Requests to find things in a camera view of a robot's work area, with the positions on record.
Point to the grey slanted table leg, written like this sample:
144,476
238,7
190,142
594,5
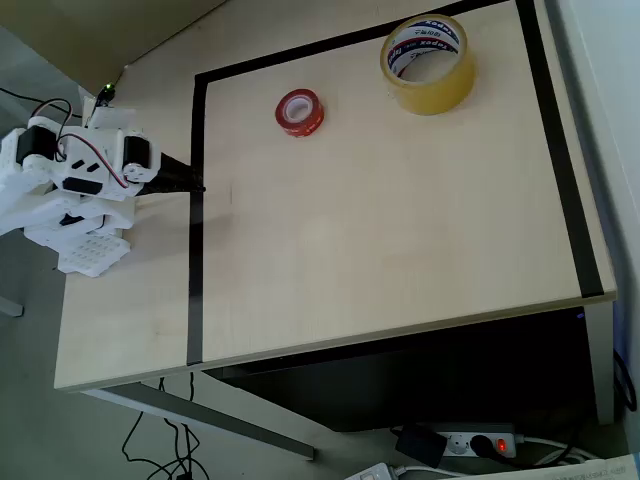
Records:
210,415

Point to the grey metal foot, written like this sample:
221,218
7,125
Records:
12,306

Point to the white power strip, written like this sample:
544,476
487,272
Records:
457,445

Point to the red tape roll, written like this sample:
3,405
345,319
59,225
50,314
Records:
310,125

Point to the grey upright table leg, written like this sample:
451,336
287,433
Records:
602,370

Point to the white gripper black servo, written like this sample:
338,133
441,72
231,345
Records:
134,150

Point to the black power adapter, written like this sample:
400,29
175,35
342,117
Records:
420,445

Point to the black round plug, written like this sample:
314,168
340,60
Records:
481,445

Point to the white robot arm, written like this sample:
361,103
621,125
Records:
45,215

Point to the small white device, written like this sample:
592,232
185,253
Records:
372,472

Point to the wrist camera with green light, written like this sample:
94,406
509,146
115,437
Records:
112,117

